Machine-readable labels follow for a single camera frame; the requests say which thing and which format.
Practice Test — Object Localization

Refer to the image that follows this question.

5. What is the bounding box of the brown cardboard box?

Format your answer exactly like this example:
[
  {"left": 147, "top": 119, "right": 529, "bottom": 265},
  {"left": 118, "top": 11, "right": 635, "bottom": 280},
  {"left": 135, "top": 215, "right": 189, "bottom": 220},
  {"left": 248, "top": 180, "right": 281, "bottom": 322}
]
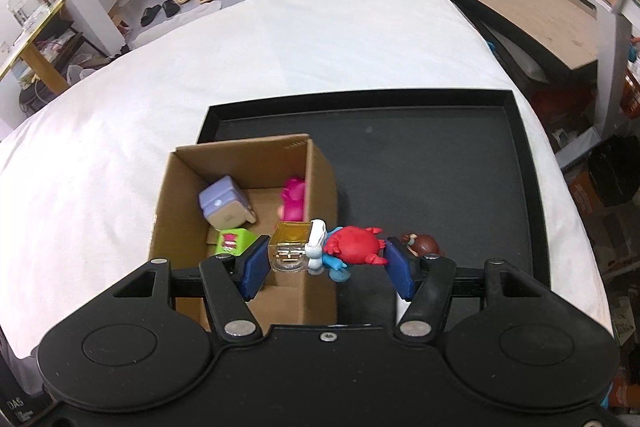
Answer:
[{"left": 149, "top": 133, "right": 341, "bottom": 333}]

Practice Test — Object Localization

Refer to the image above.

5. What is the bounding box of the pink plastic toy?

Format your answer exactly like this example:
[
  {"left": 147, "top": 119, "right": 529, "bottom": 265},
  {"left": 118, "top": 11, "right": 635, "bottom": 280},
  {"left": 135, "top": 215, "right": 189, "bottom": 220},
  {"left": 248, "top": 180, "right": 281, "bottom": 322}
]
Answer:
[{"left": 277, "top": 176, "right": 307, "bottom": 223}]

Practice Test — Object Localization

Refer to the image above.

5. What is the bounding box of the black shallow tray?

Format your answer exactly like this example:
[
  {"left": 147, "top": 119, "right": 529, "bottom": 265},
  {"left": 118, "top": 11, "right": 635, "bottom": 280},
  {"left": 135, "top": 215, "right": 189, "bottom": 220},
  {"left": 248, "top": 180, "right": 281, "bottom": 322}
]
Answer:
[{"left": 196, "top": 89, "right": 554, "bottom": 324}]

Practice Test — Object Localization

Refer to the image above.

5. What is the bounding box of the red crab blue figurine toy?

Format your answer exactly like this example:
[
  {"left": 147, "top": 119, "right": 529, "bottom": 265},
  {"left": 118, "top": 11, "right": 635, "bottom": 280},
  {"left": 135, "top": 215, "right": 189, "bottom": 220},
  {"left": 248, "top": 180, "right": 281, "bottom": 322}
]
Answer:
[{"left": 304, "top": 217, "right": 390, "bottom": 283}]

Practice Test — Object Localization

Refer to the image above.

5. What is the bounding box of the black bin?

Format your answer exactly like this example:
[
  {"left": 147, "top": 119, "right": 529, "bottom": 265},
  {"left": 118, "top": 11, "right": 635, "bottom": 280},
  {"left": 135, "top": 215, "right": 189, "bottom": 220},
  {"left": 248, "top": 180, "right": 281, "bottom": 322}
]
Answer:
[{"left": 587, "top": 134, "right": 640, "bottom": 208}]

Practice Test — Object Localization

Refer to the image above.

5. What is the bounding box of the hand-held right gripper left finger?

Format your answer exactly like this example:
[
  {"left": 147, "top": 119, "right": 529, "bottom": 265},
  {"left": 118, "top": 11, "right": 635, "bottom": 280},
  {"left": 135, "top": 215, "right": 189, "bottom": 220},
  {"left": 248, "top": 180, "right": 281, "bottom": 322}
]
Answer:
[{"left": 112, "top": 235, "right": 274, "bottom": 342}]

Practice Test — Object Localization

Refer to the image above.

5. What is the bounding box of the brown-haired small figurine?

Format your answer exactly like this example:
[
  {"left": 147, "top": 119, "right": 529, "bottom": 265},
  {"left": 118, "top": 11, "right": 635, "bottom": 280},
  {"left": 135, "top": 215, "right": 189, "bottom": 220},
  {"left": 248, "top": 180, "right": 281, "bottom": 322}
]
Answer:
[{"left": 397, "top": 233, "right": 442, "bottom": 258}]

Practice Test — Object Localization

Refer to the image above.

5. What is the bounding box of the yellow transparent box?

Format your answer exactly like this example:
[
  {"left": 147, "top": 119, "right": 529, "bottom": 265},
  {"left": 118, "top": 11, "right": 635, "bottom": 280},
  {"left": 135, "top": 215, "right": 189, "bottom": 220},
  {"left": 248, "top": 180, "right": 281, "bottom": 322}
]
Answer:
[{"left": 268, "top": 220, "right": 314, "bottom": 276}]

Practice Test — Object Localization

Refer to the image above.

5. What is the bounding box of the lavender toy block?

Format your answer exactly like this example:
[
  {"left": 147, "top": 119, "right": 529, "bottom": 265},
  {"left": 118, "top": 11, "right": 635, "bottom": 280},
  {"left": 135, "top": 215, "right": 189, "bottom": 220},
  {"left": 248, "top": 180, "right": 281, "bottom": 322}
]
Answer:
[{"left": 198, "top": 175, "right": 257, "bottom": 229}]

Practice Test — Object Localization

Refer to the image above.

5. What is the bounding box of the black-framed cardboard panel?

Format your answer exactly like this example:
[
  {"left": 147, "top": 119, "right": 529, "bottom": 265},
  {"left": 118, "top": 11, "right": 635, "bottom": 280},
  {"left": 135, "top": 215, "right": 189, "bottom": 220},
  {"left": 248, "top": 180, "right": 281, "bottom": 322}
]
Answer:
[{"left": 442, "top": 0, "right": 600, "bottom": 80}]

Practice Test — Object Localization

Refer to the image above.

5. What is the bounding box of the clear glass jar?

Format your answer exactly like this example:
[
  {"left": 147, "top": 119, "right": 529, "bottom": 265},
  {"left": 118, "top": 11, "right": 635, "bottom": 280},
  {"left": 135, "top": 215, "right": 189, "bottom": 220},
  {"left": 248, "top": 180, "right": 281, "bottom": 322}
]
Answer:
[{"left": 6, "top": 0, "right": 39, "bottom": 28}]

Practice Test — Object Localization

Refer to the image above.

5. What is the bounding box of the round table with yellow legs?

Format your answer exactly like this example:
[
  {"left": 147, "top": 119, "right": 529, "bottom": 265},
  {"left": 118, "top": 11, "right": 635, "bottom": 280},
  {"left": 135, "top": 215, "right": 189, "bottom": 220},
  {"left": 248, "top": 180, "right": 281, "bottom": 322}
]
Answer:
[{"left": 0, "top": 0, "right": 74, "bottom": 94}]

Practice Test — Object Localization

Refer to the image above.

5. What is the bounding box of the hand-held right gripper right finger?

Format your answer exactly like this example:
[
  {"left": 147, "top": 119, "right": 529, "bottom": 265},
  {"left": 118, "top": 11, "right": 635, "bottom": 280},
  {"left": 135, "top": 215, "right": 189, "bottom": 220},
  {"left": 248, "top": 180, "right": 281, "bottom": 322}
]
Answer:
[{"left": 385, "top": 236, "right": 551, "bottom": 341}]

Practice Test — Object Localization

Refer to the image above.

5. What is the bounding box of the green small box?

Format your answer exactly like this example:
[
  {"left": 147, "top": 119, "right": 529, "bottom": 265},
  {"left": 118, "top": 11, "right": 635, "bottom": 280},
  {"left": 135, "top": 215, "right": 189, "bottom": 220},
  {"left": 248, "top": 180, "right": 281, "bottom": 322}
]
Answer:
[{"left": 207, "top": 228, "right": 261, "bottom": 258}]

